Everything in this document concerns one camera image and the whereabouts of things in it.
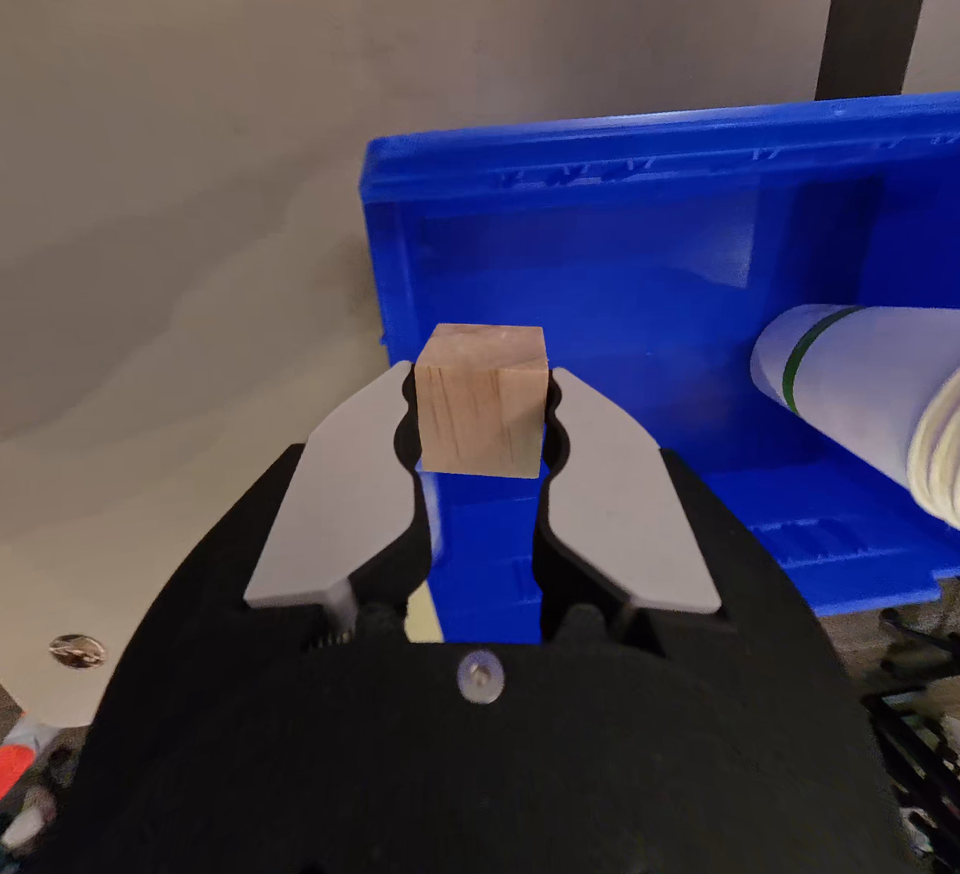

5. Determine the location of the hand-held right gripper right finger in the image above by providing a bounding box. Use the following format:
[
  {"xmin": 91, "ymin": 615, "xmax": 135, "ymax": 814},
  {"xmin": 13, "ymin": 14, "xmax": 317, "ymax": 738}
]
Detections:
[{"xmin": 531, "ymin": 366, "xmax": 723, "ymax": 624}]

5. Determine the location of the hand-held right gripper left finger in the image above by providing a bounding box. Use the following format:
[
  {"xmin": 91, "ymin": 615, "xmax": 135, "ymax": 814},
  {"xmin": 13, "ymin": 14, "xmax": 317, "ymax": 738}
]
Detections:
[{"xmin": 243, "ymin": 360, "xmax": 435, "ymax": 628}]

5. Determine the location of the wooden cube block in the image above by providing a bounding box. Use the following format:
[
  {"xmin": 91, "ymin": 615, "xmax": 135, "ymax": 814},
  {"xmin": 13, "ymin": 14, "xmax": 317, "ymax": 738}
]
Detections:
[{"xmin": 414, "ymin": 324, "xmax": 549, "ymax": 479}]

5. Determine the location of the blue plastic bin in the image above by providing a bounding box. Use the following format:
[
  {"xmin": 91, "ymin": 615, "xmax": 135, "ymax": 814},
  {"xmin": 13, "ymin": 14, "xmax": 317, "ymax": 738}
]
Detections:
[{"xmin": 362, "ymin": 90, "xmax": 960, "ymax": 646}]

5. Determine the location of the white tube with green band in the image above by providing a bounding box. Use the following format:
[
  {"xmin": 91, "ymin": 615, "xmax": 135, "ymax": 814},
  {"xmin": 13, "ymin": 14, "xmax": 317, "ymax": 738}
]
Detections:
[{"xmin": 750, "ymin": 303, "xmax": 960, "ymax": 487}]

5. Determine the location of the small round metal disc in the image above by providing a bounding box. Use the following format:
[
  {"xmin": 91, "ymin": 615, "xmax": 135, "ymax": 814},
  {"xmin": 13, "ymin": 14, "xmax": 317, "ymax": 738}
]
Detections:
[{"xmin": 48, "ymin": 634, "xmax": 108, "ymax": 670}]

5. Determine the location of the cream ribbed roll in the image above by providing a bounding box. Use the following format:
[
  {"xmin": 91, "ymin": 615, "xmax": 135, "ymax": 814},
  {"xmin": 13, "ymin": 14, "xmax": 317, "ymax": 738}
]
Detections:
[{"xmin": 906, "ymin": 372, "xmax": 960, "ymax": 524}]

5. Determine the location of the red and white object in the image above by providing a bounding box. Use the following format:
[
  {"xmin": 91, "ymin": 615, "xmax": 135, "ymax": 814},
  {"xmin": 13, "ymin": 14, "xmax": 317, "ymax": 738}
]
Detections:
[{"xmin": 0, "ymin": 718, "xmax": 60, "ymax": 802}]

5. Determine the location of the black wire rack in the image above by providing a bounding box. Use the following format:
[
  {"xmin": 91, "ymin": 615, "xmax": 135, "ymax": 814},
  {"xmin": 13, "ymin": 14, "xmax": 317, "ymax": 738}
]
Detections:
[{"xmin": 861, "ymin": 603, "xmax": 960, "ymax": 862}]

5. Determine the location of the dark upright post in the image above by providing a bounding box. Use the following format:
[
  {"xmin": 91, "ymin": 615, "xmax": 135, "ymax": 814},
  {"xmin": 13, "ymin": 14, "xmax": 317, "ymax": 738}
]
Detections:
[{"xmin": 813, "ymin": 0, "xmax": 945, "ymax": 101}]

